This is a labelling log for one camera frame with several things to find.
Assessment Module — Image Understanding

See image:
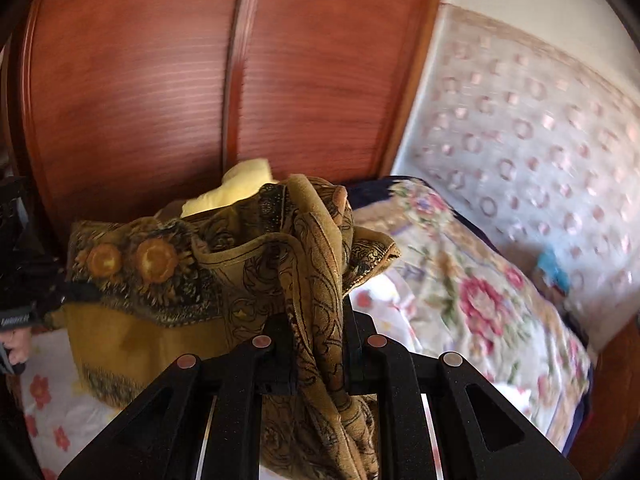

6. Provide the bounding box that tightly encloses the wooden slatted wardrobe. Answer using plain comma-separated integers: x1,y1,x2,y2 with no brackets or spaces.
10,0,443,241

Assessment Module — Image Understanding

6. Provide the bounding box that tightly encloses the circle patterned sheer curtain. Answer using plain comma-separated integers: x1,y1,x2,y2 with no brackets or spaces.
390,2,640,351

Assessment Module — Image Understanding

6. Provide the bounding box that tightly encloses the golden patterned garment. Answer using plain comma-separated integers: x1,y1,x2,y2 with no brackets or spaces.
52,174,401,480

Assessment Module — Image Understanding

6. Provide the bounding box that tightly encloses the yellow plush toy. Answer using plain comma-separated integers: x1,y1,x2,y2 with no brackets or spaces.
180,157,281,218

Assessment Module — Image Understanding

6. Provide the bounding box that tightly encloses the person's left hand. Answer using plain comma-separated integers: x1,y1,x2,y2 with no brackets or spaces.
7,332,33,366

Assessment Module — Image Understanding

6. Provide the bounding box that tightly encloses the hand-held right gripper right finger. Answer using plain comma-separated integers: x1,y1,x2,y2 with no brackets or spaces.
342,310,583,480

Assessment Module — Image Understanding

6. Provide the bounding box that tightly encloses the floral blanket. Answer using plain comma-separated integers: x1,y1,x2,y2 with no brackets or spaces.
350,177,593,451

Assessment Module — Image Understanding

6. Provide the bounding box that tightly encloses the white floral cloth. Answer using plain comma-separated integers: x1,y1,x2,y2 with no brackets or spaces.
17,277,501,480

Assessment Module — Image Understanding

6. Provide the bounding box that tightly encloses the teal box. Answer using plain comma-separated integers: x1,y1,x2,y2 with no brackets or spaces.
535,250,571,293

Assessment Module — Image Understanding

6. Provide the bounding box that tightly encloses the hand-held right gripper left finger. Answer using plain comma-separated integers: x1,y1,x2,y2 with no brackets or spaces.
57,312,296,480

